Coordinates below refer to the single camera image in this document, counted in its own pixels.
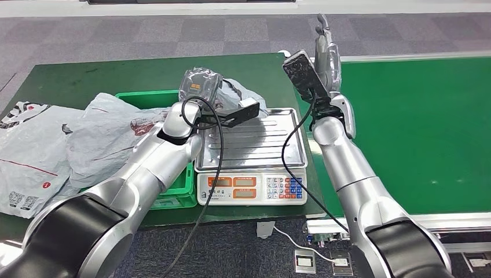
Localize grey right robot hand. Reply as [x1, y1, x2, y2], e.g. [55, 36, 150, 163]
[313, 13, 343, 95]

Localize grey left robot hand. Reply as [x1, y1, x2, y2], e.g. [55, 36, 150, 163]
[178, 67, 225, 105]

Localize grey parcel bag red print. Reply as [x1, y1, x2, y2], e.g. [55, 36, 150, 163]
[214, 78, 269, 118]
[65, 103, 170, 189]
[85, 93, 133, 116]

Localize green conveyor belt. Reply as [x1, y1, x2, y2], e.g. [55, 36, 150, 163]
[295, 52, 491, 254]

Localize conveyor control electronics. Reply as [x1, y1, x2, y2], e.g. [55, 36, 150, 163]
[306, 230, 348, 247]

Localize white scale with steel tray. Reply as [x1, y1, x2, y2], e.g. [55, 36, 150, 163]
[193, 108, 309, 206]

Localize green plastic crate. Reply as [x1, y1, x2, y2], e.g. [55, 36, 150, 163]
[115, 89, 199, 211]

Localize white power adapter block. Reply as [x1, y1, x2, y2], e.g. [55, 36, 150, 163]
[255, 220, 276, 239]

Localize large grey mailer QR codes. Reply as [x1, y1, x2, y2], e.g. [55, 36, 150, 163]
[0, 101, 86, 220]

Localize silver floor socket with plug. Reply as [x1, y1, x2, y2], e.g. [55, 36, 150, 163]
[330, 250, 354, 276]

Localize round chrome base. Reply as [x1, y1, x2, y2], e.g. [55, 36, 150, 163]
[0, 240, 23, 268]

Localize right wrist camera black plate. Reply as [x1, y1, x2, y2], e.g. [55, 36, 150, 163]
[283, 50, 333, 111]

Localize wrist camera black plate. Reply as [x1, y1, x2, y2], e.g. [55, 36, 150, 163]
[283, 50, 333, 111]
[199, 97, 261, 129]

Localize left wrist camera black plate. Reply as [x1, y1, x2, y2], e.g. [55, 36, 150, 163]
[199, 97, 261, 129]

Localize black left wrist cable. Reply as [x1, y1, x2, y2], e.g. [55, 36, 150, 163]
[161, 96, 225, 278]

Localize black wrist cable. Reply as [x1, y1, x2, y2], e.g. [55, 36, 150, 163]
[161, 96, 225, 278]
[281, 90, 350, 234]

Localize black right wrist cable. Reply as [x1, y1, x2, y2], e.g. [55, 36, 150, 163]
[281, 90, 350, 234]

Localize white power cable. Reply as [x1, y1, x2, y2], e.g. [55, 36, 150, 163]
[273, 225, 338, 264]

